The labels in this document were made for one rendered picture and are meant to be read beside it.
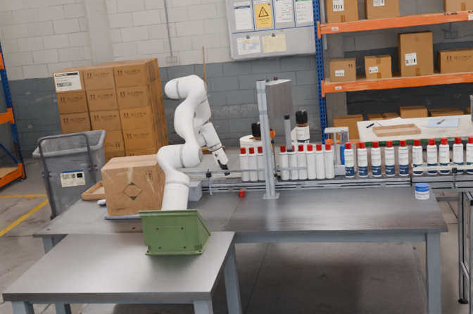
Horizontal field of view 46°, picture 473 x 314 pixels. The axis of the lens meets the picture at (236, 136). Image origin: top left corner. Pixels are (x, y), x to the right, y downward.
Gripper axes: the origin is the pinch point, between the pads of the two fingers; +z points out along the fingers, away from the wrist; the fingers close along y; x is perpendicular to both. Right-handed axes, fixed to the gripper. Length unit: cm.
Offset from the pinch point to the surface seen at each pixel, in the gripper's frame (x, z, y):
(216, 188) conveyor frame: 8.4, 5.9, -5.4
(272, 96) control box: -48, -33, -19
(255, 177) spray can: -15.7, 8.7, -2.7
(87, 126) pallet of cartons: 227, -60, 281
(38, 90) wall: 356, -139, 428
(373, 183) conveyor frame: -78, 36, -5
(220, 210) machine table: 0.3, 11.9, -36.5
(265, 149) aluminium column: -31.8, -6.6, -16.0
